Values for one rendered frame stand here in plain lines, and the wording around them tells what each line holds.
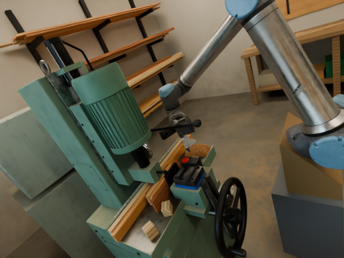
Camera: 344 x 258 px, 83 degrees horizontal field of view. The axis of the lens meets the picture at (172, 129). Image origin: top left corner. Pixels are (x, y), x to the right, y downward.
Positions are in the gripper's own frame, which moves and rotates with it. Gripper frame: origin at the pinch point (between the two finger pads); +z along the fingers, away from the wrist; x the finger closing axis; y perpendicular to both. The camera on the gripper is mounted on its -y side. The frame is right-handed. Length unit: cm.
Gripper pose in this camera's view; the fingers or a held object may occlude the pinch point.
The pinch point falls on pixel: (181, 138)
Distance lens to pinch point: 83.7
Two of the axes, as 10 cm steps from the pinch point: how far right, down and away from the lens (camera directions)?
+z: 1.3, 3.6, -9.3
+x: 3.9, 8.4, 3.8
